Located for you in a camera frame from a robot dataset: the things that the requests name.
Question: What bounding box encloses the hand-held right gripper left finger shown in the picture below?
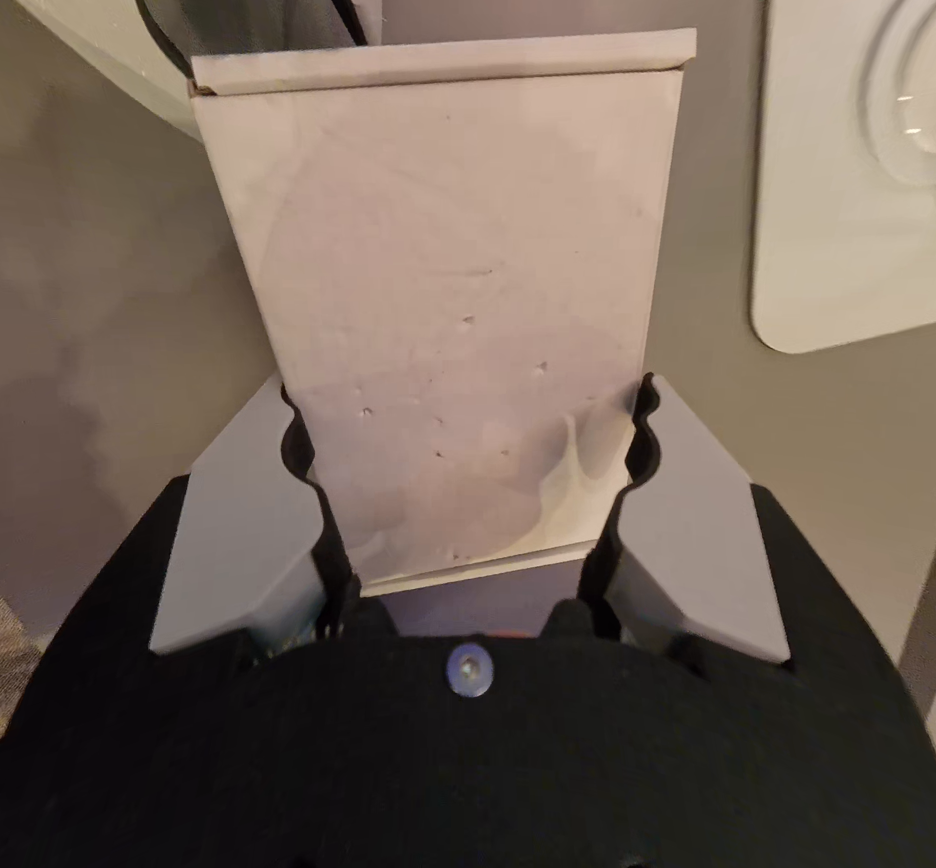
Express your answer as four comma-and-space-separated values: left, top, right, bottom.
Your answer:
148, 371, 364, 657

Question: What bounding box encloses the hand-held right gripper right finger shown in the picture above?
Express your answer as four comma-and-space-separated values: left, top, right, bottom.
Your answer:
578, 372, 796, 664

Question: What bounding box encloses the white cardboard box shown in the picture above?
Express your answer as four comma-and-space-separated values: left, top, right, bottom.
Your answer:
189, 27, 699, 598

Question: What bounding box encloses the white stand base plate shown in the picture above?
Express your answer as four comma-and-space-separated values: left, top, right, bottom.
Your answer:
752, 0, 936, 356

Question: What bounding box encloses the clear acrylic stand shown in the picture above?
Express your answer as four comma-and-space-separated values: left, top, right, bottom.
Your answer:
856, 0, 936, 190

